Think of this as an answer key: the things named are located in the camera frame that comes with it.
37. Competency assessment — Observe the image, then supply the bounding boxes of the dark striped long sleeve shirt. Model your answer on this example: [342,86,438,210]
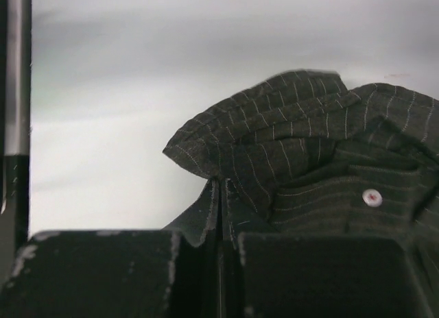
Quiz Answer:
[163,70,438,317]

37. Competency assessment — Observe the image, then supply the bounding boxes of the right aluminium corner post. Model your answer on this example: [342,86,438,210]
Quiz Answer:
[3,0,32,249]

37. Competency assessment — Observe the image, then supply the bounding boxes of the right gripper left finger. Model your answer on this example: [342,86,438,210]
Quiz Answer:
[0,176,220,318]

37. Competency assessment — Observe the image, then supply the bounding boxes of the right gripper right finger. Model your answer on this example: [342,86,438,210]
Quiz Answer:
[221,177,434,318]

